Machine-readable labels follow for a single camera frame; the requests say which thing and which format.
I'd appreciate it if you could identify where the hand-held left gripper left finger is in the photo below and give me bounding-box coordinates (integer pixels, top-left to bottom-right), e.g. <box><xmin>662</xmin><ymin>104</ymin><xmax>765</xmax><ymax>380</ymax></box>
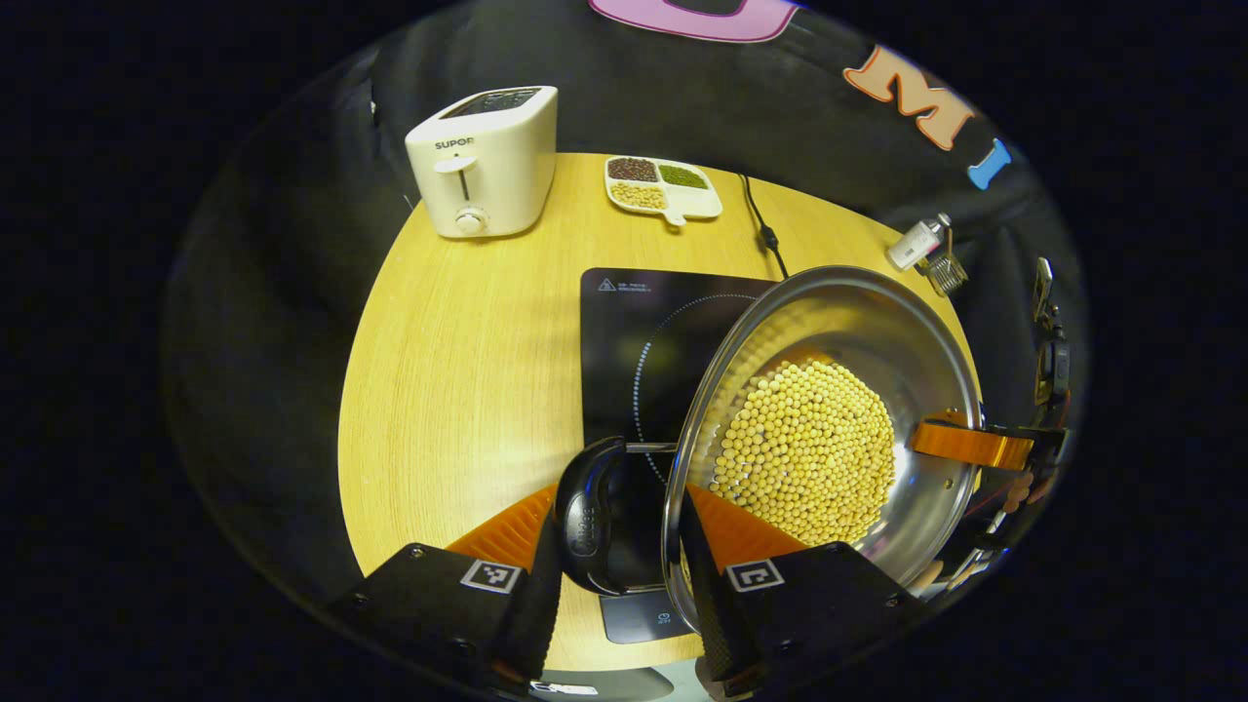
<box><xmin>327</xmin><ymin>485</ymin><xmax>566</xmax><ymax>698</ymax></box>

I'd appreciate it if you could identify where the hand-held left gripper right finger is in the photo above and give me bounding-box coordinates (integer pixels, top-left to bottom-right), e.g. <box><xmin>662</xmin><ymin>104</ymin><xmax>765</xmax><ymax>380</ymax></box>
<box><xmin>678</xmin><ymin>485</ymin><xmax>927</xmax><ymax>698</ymax></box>

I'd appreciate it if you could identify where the stainless steel pot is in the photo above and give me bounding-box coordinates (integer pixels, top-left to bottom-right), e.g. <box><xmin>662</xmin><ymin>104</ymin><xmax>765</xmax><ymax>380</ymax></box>
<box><xmin>554</xmin><ymin>265</ymin><xmax>986</xmax><ymax>635</ymax></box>

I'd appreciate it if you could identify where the black induction cooktop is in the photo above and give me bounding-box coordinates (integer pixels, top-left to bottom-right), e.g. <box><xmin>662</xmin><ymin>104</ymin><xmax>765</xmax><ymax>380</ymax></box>
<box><xmin>580</xmin><ymin>268</ymin><xmax>781</xmax><ymax>644</ymax></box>

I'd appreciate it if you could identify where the pile of yellow soybeans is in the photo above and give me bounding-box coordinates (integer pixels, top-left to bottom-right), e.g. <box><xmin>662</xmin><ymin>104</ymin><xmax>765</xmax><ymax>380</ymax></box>
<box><xmin>709</xmin><ymin>358</ymin><xmax>898</xmax><ymax>547</ymax></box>

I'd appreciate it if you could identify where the clear plastic bottle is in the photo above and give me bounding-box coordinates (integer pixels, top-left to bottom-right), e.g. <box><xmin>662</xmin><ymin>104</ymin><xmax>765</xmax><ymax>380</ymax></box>
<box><xmin>885</xmin><ymin>214</ymin><xmax>952</xmax><ymax>271</ymax></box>

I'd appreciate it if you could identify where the white divided dish of beans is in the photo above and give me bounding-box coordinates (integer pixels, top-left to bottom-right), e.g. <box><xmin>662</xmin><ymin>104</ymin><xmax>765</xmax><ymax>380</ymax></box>
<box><xmin>604</xmin><ymin>156</ymin><xmax>724</xmax><ymax>228</ymax></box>

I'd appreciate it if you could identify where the black backdrop cloth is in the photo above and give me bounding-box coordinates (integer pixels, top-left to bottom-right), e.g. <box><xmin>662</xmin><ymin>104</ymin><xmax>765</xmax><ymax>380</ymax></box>
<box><xmin>161</xmin><ymin>0</ymin><xmax>1088</xmax><ymax>605</ymax></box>

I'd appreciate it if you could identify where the white toaster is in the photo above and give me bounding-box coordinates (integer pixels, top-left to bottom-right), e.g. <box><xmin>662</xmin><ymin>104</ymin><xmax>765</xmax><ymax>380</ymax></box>
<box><xmin>405</xmin><ymin>86</ymin><xmax>560</xmax><ymax>240</ymax></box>

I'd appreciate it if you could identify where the wire utensil holder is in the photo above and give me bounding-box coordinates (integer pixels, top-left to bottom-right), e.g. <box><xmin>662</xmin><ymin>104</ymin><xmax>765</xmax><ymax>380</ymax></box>
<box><xmin>916</xmin><ymin>249</ymin><xmax>969</xmax><ymax>297</ymax></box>

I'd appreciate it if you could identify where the black power cable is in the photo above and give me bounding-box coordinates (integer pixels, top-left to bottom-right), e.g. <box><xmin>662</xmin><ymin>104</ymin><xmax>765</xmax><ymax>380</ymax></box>
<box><xmin>741</xmin><ymin>174</ymin><xmax>791</xmax><ymax>281</ymax></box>

